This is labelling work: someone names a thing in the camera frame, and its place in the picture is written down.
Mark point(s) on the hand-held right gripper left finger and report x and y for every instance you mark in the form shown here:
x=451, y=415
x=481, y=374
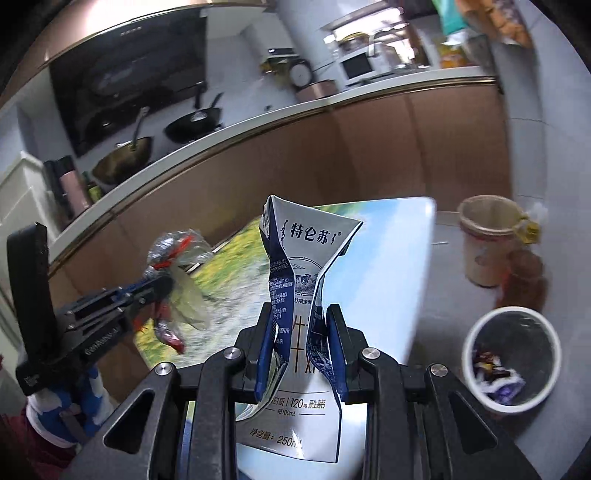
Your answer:
x=265, y=355

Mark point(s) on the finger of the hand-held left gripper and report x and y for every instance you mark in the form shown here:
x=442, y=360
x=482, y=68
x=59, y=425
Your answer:
x=143, y=313
x=152, y=285

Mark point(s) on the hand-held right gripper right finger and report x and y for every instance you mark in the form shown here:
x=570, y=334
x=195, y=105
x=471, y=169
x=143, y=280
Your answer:
x=334, y=355

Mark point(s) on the clear plastic wrapper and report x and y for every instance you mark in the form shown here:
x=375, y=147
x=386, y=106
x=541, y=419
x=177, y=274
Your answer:
x=189, y=300

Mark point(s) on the blue white milk carton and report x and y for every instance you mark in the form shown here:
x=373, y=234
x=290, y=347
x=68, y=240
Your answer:
x=300, y=258

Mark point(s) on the red snack wrapper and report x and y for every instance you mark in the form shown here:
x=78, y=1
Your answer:
x=485, y=360

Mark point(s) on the purple wrapper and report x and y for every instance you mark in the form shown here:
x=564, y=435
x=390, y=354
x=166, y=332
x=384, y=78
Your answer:
x=505, y=390

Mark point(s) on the white trash can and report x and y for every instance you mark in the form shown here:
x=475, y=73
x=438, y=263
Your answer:
x=531, y=341

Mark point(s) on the person's left hand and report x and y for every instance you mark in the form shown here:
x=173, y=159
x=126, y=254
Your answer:
x=69, y=410

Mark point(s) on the small green bottle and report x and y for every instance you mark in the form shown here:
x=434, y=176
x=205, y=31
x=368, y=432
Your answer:
x=92, y=189

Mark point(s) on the pink thermos bottle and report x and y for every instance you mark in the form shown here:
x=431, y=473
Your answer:
x=74, y=194

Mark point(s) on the golden wok with lid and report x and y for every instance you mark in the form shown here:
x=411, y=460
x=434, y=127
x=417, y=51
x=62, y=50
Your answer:
x=124, y=159

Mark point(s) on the dark red cloth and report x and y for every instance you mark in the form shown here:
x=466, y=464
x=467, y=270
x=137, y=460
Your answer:
x=27, y=457

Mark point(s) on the white cabinet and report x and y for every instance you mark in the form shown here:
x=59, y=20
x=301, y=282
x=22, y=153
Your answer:
x=23, y=198

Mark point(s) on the black frying pan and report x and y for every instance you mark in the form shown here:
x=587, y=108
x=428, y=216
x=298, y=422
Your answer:
x=191, y=127

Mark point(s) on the beige bin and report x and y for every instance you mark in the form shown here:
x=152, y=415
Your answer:
x=485, y=258

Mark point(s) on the black range hood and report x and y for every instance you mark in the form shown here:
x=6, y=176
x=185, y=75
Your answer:
x=129, y=83

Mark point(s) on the cooking oil bottle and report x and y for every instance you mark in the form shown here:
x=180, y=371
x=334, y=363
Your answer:
x=524, y=277

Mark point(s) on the white microwave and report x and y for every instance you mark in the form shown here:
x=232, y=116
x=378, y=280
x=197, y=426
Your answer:
x=358, y=67

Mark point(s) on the white kitchen countertop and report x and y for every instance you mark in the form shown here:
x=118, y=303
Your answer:
x=415, y=76

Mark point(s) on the metal faucet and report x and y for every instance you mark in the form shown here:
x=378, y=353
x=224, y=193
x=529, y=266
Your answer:
x=371, y=44

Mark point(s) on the pot with glass lid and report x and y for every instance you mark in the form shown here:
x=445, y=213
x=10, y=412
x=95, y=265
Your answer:
x=353, y=41

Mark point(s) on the floral orange apron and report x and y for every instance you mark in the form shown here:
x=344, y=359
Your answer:
x=503, y=21

